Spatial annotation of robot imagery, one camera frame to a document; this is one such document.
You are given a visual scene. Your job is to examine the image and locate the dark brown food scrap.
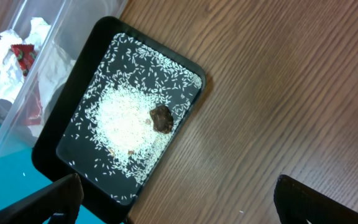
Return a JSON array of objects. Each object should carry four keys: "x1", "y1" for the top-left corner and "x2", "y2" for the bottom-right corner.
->
[{"x1": 149, "y1": 105, "x2": 173, "y2": 134}]

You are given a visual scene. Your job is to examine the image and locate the clear plastic bin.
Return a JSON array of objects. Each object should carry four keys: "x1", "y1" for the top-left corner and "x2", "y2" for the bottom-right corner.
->
[{"x1": 0, "y1": 0, "x2": 127, "y2": 157}]

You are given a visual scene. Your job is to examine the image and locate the teal serving tray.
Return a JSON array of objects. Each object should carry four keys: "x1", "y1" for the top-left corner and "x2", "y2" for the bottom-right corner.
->
[{"x1": 0, "y1": 125, "x2": 105, "y2": 223}]

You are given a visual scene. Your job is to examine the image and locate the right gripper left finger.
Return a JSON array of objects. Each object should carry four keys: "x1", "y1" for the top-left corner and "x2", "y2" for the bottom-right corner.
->
[{"x1": 0, "y1": 174, "x2": 84, "y2": 224}]

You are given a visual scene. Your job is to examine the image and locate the white rice pile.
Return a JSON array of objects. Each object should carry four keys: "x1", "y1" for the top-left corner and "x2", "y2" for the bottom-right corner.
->
[{"x1": 68, "y1": 32, "x2": 203, "y2": 202}]

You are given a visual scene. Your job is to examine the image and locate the black waste tray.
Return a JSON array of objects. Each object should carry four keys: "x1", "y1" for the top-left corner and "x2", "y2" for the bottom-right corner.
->
[{"x1": 32, "y1": 16, "x2": 206, "y2": 223}]

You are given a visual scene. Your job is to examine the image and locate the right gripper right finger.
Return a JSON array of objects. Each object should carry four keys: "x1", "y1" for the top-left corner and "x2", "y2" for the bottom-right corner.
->
[{"x1": 273, "y1": 175, "x2": 358, "y2": 224}]

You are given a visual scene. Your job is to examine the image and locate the red snack wrapper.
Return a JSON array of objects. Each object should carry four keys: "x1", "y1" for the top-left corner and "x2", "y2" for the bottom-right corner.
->
[{"x1": 11, "y1": 44, "x2": 43, "y2": 126}]

